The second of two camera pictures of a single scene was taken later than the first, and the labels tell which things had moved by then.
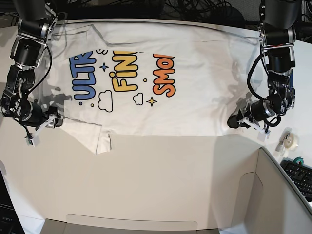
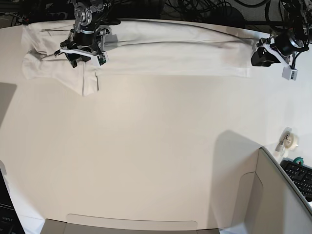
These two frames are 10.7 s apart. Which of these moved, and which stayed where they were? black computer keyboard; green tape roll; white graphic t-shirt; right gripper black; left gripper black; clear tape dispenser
Moved: white graphic t-shirt; left gripper black; right gripper black
Stayed: green tape roll; black computer keyboard; clear tape dispenser
